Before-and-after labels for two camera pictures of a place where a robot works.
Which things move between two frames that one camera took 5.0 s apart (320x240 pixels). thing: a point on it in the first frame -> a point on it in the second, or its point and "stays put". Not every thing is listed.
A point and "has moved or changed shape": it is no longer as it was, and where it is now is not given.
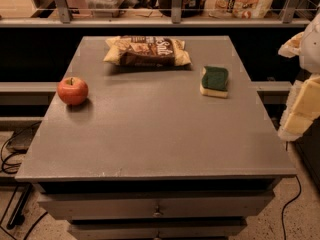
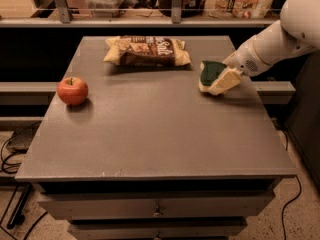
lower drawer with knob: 204,230 stays put
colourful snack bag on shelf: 247,1 stays put
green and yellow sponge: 214,81 has moved or changed shape
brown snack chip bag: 147,52 stays put
